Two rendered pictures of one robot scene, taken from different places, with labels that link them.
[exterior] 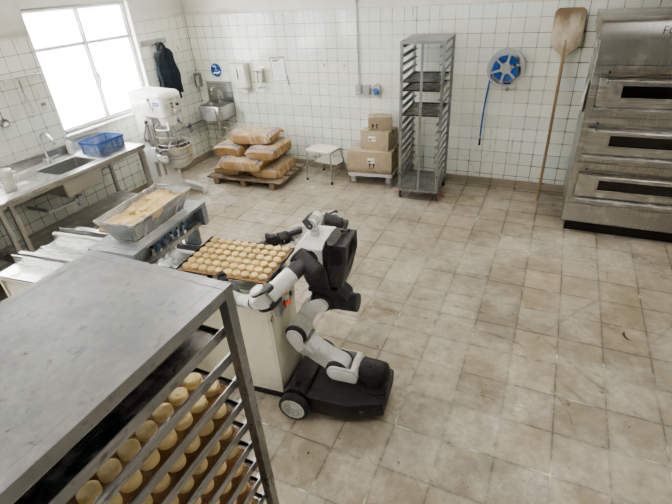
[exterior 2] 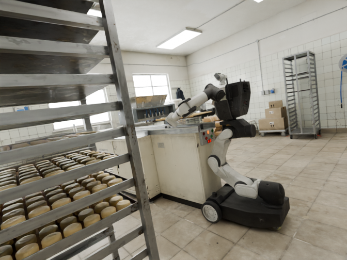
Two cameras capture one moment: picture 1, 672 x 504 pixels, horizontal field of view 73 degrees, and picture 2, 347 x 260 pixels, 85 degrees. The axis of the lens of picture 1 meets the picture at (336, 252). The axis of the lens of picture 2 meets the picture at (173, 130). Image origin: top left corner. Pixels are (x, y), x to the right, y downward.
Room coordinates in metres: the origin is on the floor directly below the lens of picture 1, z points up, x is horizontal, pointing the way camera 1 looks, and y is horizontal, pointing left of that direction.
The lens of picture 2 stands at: (0.36, -0.11, 1.10)
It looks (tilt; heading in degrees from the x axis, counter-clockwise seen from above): 6 degrees down; 23
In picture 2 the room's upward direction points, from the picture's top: 9 degrees counter-clockwise
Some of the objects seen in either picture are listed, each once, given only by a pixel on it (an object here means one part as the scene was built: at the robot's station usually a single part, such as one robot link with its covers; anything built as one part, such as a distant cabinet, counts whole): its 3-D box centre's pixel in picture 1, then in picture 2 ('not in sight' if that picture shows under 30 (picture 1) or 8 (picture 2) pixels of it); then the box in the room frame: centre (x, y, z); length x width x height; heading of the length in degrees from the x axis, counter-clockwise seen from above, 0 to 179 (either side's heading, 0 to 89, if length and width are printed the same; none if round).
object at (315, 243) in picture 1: (327, 256); (230, 99); (2.15, 0.05, 1.10); 0.34 x 0.30 x 0.36; 159
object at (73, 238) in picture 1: (163, 250); (154, 128); (2.74, 1.20, 0.87); 2.01 x 0.03 x 0.07; 69
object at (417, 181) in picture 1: (425, 119); (302, 96); (5.40, -1.18, 0.93); 0.64 x 0.51 x 1.78; 156
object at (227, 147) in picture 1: (238, 143); not in sight; (6.45, 1.29, 0.47); 0.72 x 0.42 x 0.17; 154
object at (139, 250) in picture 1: (157, 246); (150, 119); (2.57, 1.15, 1.01); 0.72 x 0.33 x 0.34; 159
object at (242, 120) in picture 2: (335, 295); (237, 128); (2.14, 0.02, 0.84); 0.28 x 0.13 x 0.18; 69
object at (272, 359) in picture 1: (241, 326); (185, 163); (2.39, 0.68, 0.45); 0.70 x 0.34 x 0.90; 69
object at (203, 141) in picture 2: (284, 296); (207, 136); (2.26, 0.34, 0.77); 0.24 x 0.04 x 0.14; 159
